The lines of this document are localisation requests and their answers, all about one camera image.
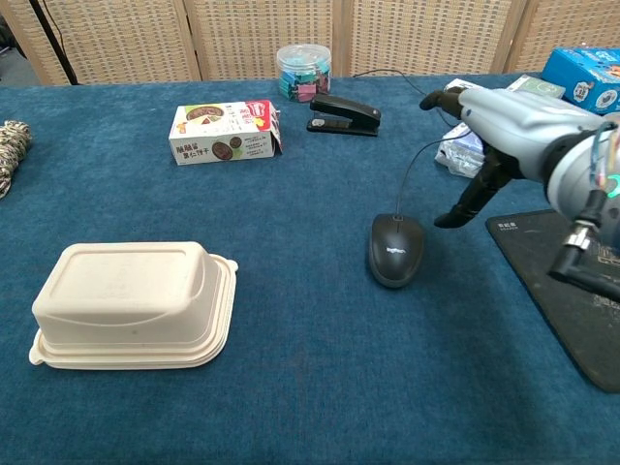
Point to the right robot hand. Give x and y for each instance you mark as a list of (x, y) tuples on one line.
[(518, 131)]

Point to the black computer mouse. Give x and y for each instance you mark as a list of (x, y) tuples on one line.
[(396, 249)]

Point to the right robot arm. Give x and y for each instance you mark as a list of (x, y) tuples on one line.
[(571, 179)]

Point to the black mouse pad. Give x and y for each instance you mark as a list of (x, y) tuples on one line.
[(533, 261)]

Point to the plastic-wrapped tissue packs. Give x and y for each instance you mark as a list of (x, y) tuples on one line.
[(460, 155)]

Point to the blue cookie box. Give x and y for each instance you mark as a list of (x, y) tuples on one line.
[(581, 77)]

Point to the black stapler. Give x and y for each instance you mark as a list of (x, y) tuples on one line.
[(349, 114)]

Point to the clear jar of binder clips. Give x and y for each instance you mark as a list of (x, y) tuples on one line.
[(302, 77)]

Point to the blue table cloth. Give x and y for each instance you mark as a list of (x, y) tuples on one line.
[(290, 339)]

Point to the white cookie box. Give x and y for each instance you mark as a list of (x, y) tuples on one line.
[(203, 147)]

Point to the wicker folding screen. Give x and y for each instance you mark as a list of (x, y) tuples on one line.
[(121, 39)]

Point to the beige takeaway container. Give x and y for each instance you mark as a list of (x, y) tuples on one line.
[(126, 300)]

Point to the black tripod stand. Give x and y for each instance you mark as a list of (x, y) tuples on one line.
[(51, 34)]

